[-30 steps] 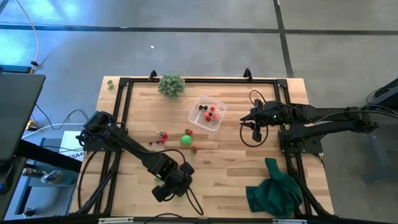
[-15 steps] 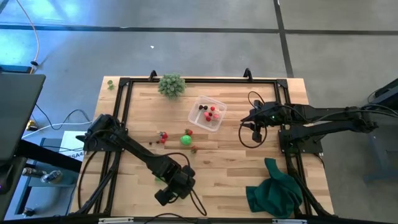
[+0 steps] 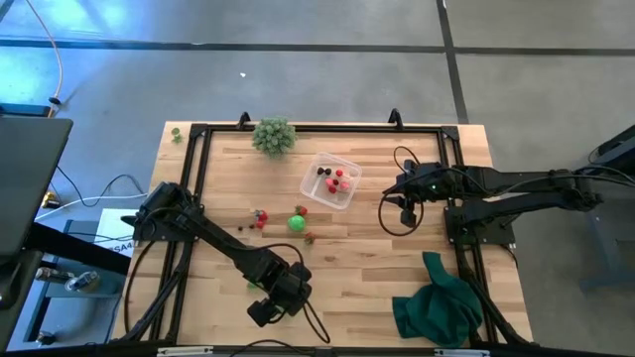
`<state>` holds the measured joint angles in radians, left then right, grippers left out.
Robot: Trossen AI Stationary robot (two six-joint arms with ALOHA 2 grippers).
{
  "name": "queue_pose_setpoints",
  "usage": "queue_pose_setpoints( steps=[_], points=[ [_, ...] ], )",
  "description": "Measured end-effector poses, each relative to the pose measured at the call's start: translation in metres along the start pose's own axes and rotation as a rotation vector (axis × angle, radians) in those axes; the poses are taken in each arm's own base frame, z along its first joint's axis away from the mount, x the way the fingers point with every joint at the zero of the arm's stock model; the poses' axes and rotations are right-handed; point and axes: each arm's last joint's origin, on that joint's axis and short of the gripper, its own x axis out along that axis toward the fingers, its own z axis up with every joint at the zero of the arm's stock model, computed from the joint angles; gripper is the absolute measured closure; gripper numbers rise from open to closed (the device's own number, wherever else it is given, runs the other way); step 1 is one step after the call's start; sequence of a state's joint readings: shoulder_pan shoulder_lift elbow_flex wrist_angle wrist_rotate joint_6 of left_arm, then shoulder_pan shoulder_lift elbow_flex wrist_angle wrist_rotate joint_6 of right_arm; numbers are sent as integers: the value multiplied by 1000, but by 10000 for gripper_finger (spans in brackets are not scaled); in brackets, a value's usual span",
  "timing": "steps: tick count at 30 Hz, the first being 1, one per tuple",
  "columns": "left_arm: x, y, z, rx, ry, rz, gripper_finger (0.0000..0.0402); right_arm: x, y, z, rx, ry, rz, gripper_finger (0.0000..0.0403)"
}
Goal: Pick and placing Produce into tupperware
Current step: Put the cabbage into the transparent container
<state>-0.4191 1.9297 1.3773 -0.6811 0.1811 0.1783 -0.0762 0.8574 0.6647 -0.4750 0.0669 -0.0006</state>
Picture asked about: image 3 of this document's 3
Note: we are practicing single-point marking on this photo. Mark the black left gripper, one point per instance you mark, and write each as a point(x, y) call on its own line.
point(290, 287)

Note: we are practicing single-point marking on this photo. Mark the small brass connector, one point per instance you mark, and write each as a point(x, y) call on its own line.
point(49, 200)

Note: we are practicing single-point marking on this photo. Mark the white metal bracket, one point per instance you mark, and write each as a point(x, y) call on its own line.
point(461, 352)
point(186, 351)

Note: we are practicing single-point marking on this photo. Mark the dark equipment case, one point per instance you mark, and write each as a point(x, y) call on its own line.
point(617, 149)

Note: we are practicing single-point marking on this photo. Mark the clear plastic tupperware container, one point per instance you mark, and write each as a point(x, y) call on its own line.
point(310, 188)

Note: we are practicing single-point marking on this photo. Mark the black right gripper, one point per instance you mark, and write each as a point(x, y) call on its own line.
point(426, 181)

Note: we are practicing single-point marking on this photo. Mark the dark green cloth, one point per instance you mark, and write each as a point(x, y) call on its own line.
point(436, 307)

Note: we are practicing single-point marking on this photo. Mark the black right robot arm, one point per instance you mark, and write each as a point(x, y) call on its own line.
point(521, 178)

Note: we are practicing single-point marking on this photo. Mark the dark grey panel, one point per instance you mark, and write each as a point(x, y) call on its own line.
point(30, 173)

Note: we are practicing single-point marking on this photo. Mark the white paper label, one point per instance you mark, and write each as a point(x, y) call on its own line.
point(111, 223)

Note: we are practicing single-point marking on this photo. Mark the black aluminium table frame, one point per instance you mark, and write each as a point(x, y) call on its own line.
point(322, 129)

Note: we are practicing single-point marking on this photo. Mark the small clear bottle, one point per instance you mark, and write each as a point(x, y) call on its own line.
point(82, 281)

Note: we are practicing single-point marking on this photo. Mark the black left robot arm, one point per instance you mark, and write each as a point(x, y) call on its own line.
point(218, 243)

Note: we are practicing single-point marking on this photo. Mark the green plant in white pot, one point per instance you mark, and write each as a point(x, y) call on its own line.
point(274, 136)

